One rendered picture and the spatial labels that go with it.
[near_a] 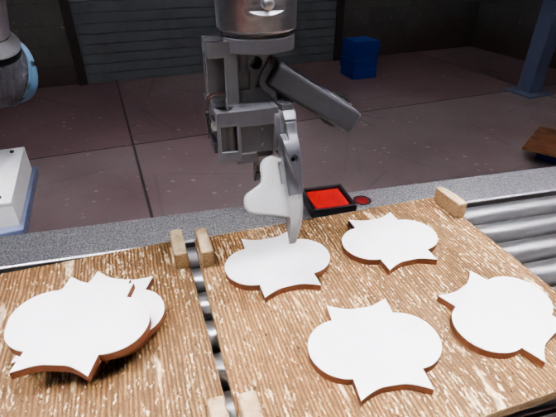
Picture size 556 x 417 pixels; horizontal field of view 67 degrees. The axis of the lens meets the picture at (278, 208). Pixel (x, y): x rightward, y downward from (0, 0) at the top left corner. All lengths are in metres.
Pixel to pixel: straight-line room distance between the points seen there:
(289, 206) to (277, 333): 0.14
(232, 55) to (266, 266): 0.27
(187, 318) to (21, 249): 0.32
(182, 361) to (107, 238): 0.29
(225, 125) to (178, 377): 0.25
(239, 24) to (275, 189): 0.16
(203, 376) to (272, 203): 0.18
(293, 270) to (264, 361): 0.13
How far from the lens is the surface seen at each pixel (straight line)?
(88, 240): 0.71
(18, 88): 0.95
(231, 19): 0.40
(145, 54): 5.17
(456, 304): 0.54
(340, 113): 0.46
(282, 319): 0.50
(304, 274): 0.54
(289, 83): 0.42
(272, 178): 0.43
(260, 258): 0.56
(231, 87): 0.42
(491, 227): 0.74
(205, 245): 0.56
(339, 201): 0.72
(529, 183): 0.93
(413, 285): 0.56
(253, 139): 0.43
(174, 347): 0.48
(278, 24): 0.40
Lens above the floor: 1.30
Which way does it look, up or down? 32 degrees down
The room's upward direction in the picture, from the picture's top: straight up
